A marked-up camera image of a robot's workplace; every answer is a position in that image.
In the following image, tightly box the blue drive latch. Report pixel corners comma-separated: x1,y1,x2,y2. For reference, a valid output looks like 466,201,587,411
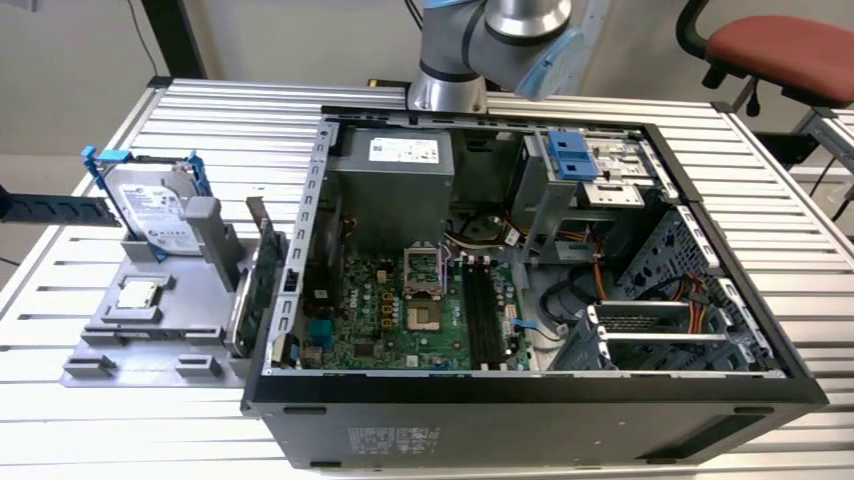
542,130,596,183

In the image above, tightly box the red office chair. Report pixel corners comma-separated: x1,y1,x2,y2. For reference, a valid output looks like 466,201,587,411
674,0,854,119

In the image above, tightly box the black open PC case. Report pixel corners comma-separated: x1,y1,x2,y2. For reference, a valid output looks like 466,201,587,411
239,102,833,471

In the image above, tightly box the green motherboard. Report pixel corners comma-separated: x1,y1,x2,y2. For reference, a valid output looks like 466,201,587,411
296,239,536,372

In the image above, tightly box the grey parts rack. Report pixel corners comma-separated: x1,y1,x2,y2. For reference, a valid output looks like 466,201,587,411
59,197,289,392

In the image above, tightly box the silver CPU chip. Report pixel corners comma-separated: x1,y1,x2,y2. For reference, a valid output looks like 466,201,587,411
113,281,163,311

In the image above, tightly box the green graphics card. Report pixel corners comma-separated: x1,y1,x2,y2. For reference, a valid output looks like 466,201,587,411
223,197,280,361

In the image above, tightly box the CPU socket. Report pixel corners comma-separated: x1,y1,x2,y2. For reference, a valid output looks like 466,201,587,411
404,297,447,334

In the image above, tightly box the grey power supply unit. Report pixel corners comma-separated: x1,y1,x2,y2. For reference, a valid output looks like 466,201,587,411
324,127,459,252

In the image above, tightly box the black looped wire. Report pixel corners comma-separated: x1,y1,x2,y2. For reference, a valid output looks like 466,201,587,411
540,280,596,329

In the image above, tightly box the silver drive plate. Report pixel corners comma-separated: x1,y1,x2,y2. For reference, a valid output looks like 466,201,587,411
575,181,646,209

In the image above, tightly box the black upright post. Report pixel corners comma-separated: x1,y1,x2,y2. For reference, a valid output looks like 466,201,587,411
137,0,207,81

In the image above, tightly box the hard disk in blue carrier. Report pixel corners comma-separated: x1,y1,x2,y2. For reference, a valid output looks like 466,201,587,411
79,146,215,262

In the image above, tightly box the black RAM stick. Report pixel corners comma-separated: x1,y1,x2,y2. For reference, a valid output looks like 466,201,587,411
83,326,221,342
4,196,117,225

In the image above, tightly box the grey metal drive cage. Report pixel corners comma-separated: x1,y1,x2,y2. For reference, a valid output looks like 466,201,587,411
514,127,660,265

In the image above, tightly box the orange wire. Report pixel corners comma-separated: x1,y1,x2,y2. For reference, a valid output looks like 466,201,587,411
588,234,611,302

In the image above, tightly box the metal slat side table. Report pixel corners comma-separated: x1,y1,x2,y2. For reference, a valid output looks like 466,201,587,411
787,105,854,222

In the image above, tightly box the round CPU cooler fan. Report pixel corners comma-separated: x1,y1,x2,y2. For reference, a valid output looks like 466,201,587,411
444,211,516,249

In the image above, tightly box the black RAM slot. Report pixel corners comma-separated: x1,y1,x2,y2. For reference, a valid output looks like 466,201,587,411
478,257,508,371
463,257,491,371

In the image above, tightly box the metal socket cover frame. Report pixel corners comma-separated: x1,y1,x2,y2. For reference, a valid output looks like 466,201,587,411
402,239,447,299

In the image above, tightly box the coloured power wire bundle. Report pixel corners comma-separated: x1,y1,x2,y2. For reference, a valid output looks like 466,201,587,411
668,272,711,337

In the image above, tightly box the thin black wall cable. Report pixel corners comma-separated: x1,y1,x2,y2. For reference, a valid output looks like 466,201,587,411
128,0,163,77

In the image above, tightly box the grey metal disk bay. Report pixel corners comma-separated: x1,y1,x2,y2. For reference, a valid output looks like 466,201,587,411
551,298,737,372

